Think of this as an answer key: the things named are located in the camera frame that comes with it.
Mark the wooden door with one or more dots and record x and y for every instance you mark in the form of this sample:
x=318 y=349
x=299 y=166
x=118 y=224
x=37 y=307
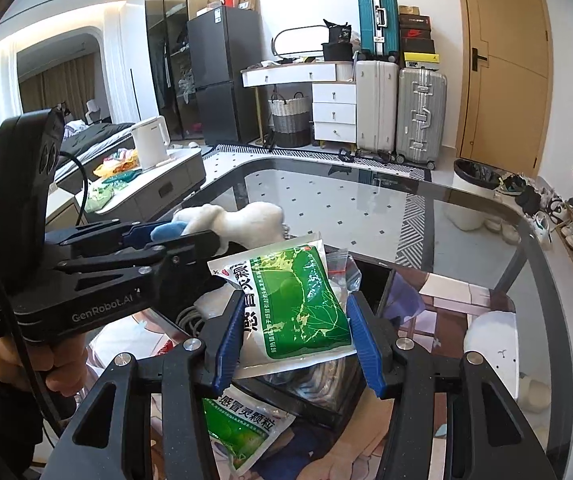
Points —
x=507 y=83

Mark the green white medicine packet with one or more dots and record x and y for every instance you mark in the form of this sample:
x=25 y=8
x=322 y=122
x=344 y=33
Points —
x=242 y=427
x=292 y=318

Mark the silver suitcase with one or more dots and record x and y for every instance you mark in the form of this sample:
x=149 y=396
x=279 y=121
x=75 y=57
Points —
x=421 y=114

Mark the white plush pillow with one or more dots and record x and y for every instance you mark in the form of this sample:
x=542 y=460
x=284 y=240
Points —
x=214 y=297

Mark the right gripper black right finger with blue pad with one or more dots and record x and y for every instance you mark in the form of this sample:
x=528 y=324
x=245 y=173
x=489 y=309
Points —
x=488 y=436

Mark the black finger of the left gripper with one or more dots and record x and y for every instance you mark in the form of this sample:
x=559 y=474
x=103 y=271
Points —
x=173 y=271
x=106 y=237

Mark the clear plastic bag in box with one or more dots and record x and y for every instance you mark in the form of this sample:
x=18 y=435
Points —
x=343 y=274

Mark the white trash bin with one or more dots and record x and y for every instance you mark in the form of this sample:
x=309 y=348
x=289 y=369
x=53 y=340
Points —
x=473 y=178

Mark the stack of shoe boxes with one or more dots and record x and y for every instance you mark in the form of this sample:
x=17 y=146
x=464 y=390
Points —
x=417 y=44

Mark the white electric kettle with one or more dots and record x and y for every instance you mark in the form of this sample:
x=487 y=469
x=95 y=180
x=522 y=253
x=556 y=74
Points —
x=151 y=140

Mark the black refrigerator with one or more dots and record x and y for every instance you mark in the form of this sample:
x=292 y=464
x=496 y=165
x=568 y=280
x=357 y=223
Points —
x=224 y=42

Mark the woven laundry basket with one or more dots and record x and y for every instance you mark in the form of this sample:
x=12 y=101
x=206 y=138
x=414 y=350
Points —
x=291 y=119

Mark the person's left hand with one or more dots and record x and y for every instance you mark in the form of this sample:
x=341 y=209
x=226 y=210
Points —
x=65 y=364

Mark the grey tv cabinet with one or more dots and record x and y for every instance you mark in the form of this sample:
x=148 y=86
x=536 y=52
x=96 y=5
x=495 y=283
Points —
x=148 y=197

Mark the black cardboard box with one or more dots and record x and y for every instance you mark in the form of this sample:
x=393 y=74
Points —
x=324 y=394

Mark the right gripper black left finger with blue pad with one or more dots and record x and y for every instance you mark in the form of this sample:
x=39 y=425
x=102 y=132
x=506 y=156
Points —
x=109 y=437

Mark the white suitcase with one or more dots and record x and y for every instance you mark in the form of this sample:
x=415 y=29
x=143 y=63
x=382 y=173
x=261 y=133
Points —
x=376 y=105

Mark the teal suitcase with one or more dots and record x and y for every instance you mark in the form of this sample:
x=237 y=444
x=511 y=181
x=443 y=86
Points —
x=379 y=29

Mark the white drawer desk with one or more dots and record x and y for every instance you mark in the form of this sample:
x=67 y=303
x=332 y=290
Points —
x=334 y=113

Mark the white blue plush toy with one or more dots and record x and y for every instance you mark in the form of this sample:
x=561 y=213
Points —
x=255 y=225

